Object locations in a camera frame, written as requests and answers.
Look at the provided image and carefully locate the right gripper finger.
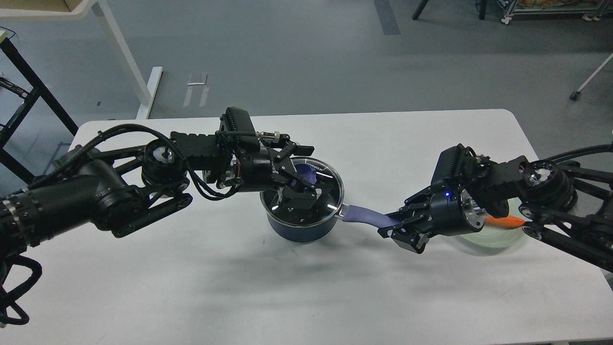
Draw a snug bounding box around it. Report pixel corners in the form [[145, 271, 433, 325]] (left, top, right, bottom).
[[377, 189, 433, 238], [390, 225, 431, 254]]

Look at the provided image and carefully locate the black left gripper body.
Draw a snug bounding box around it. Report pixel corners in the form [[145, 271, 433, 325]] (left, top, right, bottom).
[[236, 146, 279, 193]]

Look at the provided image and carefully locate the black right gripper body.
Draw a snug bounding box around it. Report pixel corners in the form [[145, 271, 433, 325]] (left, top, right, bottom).
[[421, 192, 479, 238]]

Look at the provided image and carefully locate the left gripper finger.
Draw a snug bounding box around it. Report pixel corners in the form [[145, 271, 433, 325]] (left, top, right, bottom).
[[275, 160, 317, 210], [268, 135, 315, 164]]

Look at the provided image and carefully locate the glass pot lid blue knob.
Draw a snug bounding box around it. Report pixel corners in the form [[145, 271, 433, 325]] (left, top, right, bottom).
[[259, 157, 344, 202]]

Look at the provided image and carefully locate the dark blue saucepan purple handle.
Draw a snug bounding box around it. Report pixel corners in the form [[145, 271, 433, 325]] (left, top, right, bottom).
[[260, 191, 401, 244]]

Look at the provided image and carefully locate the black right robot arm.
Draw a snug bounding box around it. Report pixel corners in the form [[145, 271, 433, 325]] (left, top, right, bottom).
[[377, 144, 613, 271]]

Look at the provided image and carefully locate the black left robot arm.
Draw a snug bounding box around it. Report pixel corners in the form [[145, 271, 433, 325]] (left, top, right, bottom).
[[1, 107, 331, 327]]

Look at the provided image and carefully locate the pale green plate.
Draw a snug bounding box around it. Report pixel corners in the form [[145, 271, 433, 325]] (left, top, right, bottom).
[[460, 225, 527, 249]]

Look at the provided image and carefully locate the orange toy carrot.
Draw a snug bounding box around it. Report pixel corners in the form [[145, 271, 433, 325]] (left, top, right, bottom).
[[485, 215, 526, 230]]

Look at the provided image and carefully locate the white stand leg with foot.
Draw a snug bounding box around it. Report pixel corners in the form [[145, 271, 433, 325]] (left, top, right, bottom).
[[569, 53, 613, 101]]

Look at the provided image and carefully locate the white desk with leg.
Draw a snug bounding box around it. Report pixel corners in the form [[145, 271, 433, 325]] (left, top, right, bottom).
[[0, 0, 164, 120]]

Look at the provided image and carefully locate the metal wheeled cart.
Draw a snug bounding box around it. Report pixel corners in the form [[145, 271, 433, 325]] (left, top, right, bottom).
[[500, 0, 612, 25]]

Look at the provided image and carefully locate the black metal rack frame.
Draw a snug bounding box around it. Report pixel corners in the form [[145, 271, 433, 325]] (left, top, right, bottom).
[[0, 29, 79, 183]]

